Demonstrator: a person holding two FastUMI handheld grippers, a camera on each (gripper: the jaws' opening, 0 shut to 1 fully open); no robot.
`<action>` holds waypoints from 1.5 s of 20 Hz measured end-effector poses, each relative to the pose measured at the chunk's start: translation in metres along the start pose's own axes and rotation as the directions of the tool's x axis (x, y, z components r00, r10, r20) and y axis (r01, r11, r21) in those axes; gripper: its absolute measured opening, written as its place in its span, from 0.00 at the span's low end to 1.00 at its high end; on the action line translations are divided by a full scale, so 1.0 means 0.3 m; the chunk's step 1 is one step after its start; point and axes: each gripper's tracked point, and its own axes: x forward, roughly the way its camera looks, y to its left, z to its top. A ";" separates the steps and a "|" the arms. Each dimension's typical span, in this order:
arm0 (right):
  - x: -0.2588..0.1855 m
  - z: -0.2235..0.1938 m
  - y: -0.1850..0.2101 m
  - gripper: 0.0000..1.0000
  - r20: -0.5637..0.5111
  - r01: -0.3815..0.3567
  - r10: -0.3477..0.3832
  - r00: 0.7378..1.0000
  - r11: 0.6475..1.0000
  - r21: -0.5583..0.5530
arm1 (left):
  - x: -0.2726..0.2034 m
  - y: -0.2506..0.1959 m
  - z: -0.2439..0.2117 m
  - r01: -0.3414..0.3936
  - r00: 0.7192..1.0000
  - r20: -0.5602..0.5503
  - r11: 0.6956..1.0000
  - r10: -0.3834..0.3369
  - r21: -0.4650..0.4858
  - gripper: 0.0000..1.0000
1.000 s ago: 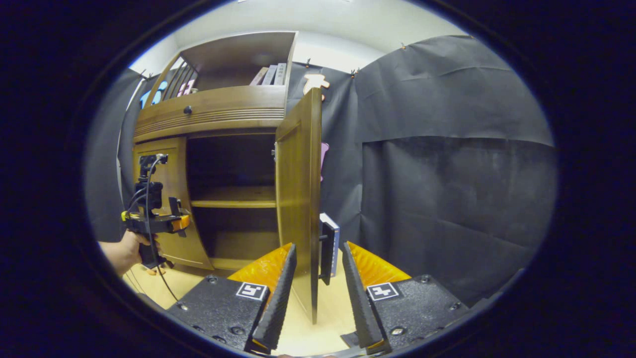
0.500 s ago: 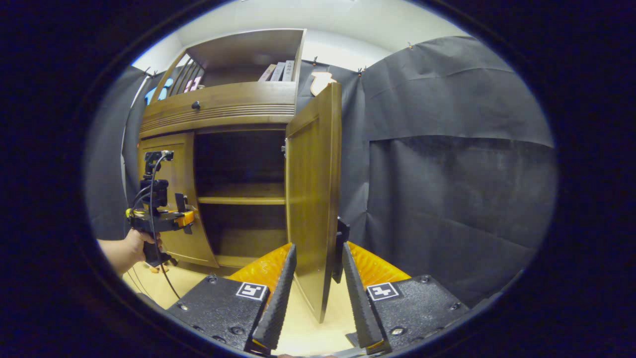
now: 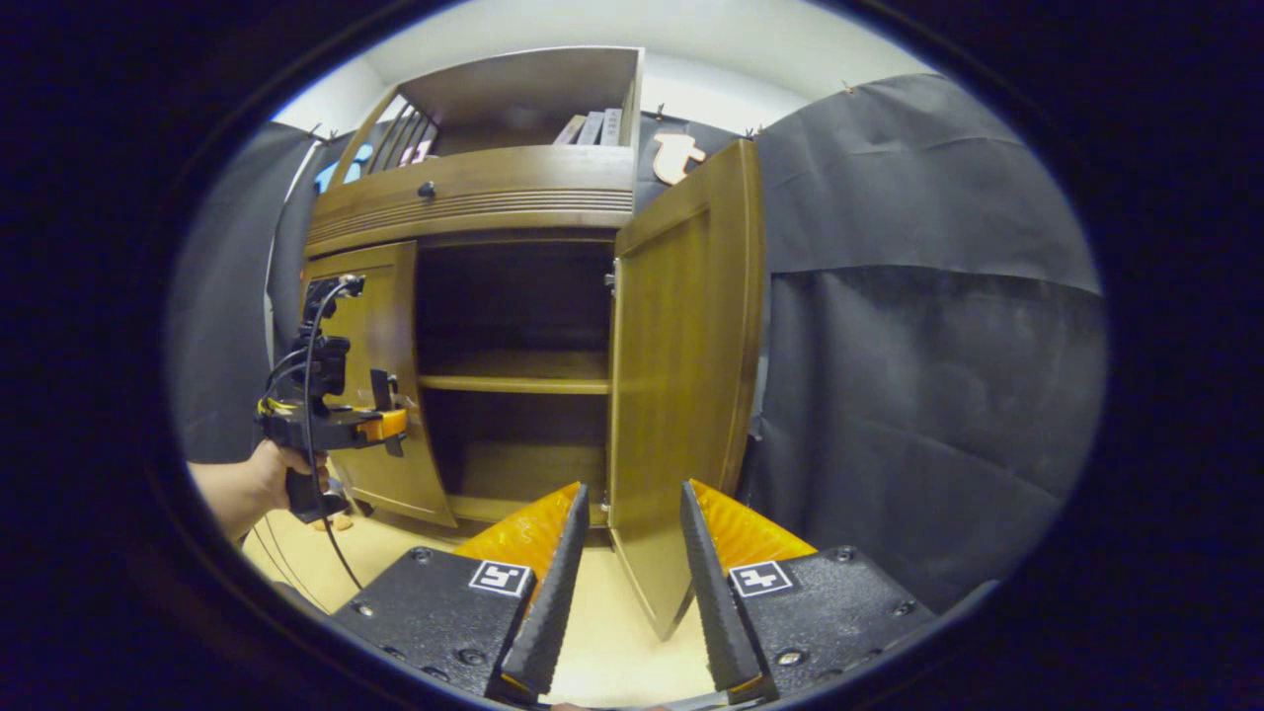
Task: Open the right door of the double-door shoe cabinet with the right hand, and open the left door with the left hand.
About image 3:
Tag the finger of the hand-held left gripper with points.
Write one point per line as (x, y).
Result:
(381, 390)
(385, 425)

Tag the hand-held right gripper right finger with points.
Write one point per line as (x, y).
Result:
(716, 612)

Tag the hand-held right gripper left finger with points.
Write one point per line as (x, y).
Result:
(553, 612)

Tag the wooden cabinet door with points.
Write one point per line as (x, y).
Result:
(681, 375)
(405, 326)

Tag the wooden double-door shoe cabinet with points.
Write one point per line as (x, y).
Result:
(513, 188)

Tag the metal door hinge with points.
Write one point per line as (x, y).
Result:
(611, 277)

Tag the wooden inner shelf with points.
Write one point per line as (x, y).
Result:
(513, 380)

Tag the pink book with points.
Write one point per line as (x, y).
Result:
(418, 153)

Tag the beige book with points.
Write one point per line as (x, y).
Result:
(570, 129)

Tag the grey purple book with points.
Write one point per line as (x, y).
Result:
(591, 128)

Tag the black backdrop cloth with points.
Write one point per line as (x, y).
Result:
(938, 346)

